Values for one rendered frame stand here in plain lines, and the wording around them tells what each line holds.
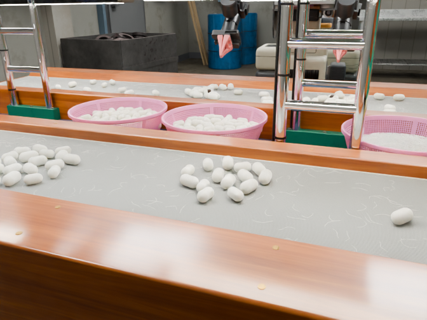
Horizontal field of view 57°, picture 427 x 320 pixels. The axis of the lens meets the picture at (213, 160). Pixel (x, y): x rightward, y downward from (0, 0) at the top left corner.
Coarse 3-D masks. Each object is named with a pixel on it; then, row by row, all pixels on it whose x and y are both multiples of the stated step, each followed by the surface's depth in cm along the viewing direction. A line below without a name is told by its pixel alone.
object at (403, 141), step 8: (368, 136) 94; (376, 136) 92; (384, 136) 95; (392, 136) 93; (400, 136) 92; (408, 136) 92; (416, 136) 93; (376, 144) 87; (384, 144) 87; (392, 144) 86; (400, 144) 86; (408, 144) 86; (416, 144) 88; (424, 144) 87
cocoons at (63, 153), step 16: (0, 160) 77; (32, 160) 75; (64, 160) 77; (80, 160) 77; (208, 160) 73; (224, 160) 73; (16, 176) 69; (32, 176) 68; (48, 176) 71; (192, 176) 67; (240, 176) 68; (208, 192) 62; (240, 192) 61; (400, 224) 54
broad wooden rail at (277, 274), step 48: (0, 192) 61; (0, 240) 48; (48, 240) 48; (96, 240) 48; (144, 240) 48; (192, 240) 48; (240, 240) 47; (288, 240) 47; (0, 288) 51; (48, 288) 48; (96, 288) 45; (144, 288) 42; (192, 288) 40; (240, 288) 39; (288, 288) 39; (336, 288) 39; (384, 288) 39
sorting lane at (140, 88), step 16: (16, 80) 168; (32, 80) 167; (64, 80) 166; (80, 80) 165; (176, 96) 134; (224, 96) 133; (240, 96) 133; (256, 96) 132; (272, 96) 132; (288, 96) 132; (304, 96) 131; (384, 96) 129; (416, 112) 110
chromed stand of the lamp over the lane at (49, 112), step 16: (32, 0) 118; (0, 16) 125; (32, 16) 120; (0, 32) 126; (16, 32) 124; (32, 32) 122; (0, 48) 128; (48, 80) 128; (16, 96) 135; (48, 96) 129; (16, 112) 135; (32, 112) 133; (48, 112) 130
